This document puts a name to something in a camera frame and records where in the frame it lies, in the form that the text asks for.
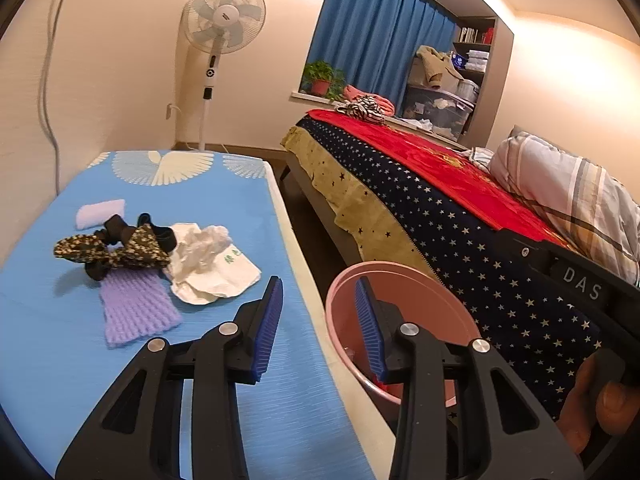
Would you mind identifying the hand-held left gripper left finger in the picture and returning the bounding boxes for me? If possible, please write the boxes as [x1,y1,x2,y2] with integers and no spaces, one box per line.
[55,275,284,480]

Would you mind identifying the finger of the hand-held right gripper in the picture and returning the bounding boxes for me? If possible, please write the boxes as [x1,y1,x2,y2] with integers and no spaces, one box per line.
[492,228,553,273]

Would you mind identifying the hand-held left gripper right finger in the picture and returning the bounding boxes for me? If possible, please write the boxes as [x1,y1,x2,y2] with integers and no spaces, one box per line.
[354,277,586,480]

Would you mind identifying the pink plastic bucket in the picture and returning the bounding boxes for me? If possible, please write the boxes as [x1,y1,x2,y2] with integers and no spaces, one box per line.
[325,261,483,408]

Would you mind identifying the white bag with green print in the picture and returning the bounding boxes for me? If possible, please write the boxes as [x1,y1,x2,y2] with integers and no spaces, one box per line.
[162,222,262,306]

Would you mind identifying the clear plastic bag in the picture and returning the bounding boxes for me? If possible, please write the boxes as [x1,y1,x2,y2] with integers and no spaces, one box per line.
[185,225,232,273]

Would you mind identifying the purple foam net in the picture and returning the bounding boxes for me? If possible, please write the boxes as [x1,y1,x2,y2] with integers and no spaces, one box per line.
[97,266,183,348]

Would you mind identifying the floral black fabric scrap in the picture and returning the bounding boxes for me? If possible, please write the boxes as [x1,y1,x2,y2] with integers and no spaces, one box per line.
[85,213,178,281]

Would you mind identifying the white foam net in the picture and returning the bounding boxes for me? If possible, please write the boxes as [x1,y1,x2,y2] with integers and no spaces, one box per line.
[75,199,127,231]

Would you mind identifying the person's right hand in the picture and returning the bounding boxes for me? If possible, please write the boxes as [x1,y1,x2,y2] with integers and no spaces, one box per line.
[557,350,630,456]

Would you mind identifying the plaid pillow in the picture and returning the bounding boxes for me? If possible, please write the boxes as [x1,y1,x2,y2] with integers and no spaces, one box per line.
[487,131,640,286]

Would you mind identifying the bed with star blanket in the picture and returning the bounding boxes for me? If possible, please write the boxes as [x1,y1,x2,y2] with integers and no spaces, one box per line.
[280,109,606,421]

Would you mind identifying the red blanket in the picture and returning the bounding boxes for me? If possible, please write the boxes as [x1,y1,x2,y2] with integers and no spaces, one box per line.
[305,108,576,251]

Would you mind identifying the clear storage box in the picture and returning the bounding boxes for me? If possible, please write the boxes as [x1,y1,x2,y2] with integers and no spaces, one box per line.
[402,82,476,143]

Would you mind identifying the white pot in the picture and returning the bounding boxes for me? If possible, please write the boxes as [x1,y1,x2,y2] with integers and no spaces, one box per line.
[457,79,480,106]

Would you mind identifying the striped clothes on windowsill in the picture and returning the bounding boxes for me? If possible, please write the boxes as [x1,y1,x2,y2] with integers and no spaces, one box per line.
[342,85,396,116]

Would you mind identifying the tan jacket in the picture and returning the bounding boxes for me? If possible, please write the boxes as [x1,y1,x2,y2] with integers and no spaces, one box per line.
[414,45,466,92]

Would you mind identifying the row of books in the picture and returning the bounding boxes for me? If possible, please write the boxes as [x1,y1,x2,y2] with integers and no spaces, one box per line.
[457,26,493,44]

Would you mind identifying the potted green plant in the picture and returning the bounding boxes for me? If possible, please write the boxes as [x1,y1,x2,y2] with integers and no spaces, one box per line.
[302,60,347,101]

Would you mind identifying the blue curtain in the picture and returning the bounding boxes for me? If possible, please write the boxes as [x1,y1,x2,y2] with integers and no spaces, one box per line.
[304,0,458,111]

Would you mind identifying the white standing fan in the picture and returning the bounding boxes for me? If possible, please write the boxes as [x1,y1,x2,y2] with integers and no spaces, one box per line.
[181,0,267,153]

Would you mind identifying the wall shelf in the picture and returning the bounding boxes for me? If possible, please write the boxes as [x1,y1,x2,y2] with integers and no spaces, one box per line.
[452,16,498,86]

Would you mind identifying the grey wall cable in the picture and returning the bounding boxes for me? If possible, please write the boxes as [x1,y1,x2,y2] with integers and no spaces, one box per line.
[40,0,83,188]

